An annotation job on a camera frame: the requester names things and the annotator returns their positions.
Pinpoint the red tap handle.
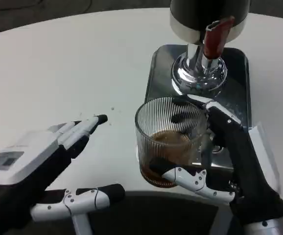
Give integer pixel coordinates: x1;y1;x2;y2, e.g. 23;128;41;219
203;16;236;60

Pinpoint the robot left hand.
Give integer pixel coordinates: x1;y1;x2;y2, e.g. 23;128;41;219
0;114;126;230

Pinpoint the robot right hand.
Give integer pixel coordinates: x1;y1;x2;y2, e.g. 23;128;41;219
150;95;283;226

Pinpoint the black robot torso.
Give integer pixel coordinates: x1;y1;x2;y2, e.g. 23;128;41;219
90;194;233;235

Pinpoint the white frame bar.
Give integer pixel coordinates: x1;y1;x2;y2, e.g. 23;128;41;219
71;212;94;235

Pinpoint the clear ribbed glass cup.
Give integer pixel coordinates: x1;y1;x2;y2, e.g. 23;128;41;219
134;96;209;188

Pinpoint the steel tray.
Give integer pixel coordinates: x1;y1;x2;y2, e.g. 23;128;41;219
144;44;252;170

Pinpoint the black white drink dispenser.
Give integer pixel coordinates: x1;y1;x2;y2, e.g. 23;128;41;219
168;0;251;97

